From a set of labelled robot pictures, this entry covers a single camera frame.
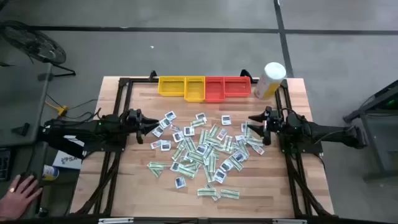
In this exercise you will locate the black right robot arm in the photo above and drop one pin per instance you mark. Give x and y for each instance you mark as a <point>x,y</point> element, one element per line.
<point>326,132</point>

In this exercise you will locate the black floor fan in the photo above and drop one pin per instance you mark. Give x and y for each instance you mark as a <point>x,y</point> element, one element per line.
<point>34,43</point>

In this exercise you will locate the green striped bandage packet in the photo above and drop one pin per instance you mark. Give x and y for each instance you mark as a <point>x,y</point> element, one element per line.
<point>209,173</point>
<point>255,142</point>
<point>228,143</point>
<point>250,122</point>
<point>156,172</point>
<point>206,192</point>
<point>208,185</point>
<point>196,156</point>
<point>186,172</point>
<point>212,162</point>
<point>157,165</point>
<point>203,136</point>
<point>198,123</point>
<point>229,193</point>
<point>215,196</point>
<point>188,144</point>
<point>214,140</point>
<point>178,152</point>
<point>214,130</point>
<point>209,151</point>
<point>235,163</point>

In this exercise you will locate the grey metal table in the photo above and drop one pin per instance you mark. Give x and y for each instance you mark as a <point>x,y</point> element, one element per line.
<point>379,140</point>

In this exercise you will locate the blue yellow can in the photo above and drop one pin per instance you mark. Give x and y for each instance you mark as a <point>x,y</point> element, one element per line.
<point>49,172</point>

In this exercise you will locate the yellow plastic basket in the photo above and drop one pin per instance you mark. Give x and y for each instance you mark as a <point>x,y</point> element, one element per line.
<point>171,85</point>
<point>195,88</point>

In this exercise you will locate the white cardboard box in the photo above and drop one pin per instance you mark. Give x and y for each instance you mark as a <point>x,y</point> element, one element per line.
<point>66,160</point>

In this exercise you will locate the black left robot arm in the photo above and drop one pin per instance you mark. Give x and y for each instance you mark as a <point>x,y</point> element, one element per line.
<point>77,133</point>

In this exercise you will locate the grey desk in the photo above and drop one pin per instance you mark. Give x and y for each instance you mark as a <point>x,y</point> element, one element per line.
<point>18,93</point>

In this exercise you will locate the black desk bracket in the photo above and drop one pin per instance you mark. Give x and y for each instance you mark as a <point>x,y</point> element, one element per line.
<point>21,129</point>

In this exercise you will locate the white yellow wipes canister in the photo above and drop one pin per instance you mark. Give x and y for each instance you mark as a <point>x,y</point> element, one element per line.
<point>270,77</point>

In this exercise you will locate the black keyboard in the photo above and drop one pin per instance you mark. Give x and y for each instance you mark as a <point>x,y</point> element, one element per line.
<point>4,165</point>

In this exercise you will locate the silver frame bracket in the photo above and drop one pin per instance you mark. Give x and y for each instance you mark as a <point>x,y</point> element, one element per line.
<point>289,221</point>
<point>115,221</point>

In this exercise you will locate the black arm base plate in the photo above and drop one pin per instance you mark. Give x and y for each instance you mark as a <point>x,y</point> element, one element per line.
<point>105,149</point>
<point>314,147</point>

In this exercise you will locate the black clamp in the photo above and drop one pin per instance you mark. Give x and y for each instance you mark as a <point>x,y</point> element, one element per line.
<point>152,75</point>
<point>246,74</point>

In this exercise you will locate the white antiseptic towelette packet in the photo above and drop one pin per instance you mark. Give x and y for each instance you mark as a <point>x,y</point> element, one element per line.
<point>226,119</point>
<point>239,156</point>
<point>243,127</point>

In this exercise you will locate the yellow power plug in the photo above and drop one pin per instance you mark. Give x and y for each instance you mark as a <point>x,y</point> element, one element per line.
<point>63,110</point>

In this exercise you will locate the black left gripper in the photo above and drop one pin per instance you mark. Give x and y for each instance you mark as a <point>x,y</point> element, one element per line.
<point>133,124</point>

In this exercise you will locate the person's hand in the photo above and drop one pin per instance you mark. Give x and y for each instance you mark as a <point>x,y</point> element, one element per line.
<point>15,199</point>

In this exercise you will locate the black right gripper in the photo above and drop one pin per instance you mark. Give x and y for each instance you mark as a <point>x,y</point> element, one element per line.
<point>273,123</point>

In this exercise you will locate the white alcohol pad packet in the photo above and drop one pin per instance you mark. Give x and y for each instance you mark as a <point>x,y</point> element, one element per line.
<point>201,149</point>
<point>170,115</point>
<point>220,175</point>
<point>165,122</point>
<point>180,182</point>
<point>176,166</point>
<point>165,145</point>
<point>188,131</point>
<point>158,131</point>
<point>226,165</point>
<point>178,136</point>
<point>201,116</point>

